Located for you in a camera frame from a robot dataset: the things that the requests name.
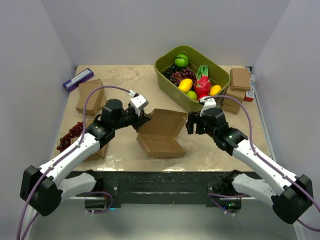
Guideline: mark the top cardboard box right stack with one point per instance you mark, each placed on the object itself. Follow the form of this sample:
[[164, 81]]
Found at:
[[240, 79]]

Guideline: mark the green lime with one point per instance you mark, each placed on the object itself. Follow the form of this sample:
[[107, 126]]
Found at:
[[191, 94]]

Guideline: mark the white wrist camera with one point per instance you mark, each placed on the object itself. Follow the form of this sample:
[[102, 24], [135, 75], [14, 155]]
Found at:
[[138, 102], [207, 102]]

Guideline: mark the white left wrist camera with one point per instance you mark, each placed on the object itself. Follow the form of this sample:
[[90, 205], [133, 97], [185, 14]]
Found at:
[[138, 102]]

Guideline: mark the folded cardboard box upper left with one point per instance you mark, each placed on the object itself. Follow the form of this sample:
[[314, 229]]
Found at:
[[92, 104]]

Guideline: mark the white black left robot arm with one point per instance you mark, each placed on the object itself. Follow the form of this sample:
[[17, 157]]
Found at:
[[42, 187]]

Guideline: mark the lower cardboard boxes right stack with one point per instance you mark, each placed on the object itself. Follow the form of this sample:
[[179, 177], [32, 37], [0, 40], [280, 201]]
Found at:
[[229, 105]]

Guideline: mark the yellow mango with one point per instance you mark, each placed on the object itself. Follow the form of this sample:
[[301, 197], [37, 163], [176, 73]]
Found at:
[[185, 85]]

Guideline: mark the orange yellow fruit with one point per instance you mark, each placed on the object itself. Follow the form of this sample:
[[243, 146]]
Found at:
[[215, 89]]

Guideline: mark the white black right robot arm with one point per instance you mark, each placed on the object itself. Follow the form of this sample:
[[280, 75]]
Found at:
[[289, 195]]

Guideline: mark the dark purple grape bunch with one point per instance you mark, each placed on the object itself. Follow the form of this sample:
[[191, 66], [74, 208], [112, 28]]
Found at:
[[170, 70]]

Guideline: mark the pink dragon fruit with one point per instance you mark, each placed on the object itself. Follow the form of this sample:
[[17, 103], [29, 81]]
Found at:
[[202, 85]]

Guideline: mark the red grape bunch in basket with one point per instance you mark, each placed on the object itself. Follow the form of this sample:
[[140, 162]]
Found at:
[[181, 74]]

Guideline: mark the red white small carton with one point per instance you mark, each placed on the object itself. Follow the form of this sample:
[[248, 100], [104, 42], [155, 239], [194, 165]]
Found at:
[[250, 94]]

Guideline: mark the olive green plastic basket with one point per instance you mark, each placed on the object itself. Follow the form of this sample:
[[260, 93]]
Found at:
[[217, 75]]

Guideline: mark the brown cardboard box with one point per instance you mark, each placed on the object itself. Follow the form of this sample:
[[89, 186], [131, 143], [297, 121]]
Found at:
[[158, 136]]

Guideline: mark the green black striped fruit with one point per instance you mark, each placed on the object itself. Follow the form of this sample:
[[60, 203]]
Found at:
[[181, 60]]

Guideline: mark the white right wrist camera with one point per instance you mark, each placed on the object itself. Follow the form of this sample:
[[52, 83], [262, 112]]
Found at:
[[207, 102]]

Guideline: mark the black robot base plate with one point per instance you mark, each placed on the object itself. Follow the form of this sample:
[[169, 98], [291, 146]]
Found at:
[[207, 188]]

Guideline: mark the red grape bunch on table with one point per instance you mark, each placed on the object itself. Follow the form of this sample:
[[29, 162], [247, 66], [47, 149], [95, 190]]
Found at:
[[66, 140]]

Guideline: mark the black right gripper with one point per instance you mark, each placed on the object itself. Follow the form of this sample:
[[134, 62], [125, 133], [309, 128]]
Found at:
[[192, 119]]

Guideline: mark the purple white flat box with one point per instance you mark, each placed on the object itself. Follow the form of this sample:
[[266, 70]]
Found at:
[[79, 78]]

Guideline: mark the folded cardboard box lower left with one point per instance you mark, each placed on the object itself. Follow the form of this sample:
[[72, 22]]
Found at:
[[99, 155]]

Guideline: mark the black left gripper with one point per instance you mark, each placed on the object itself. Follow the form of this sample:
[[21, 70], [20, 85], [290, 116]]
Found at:
[[139, 120]]

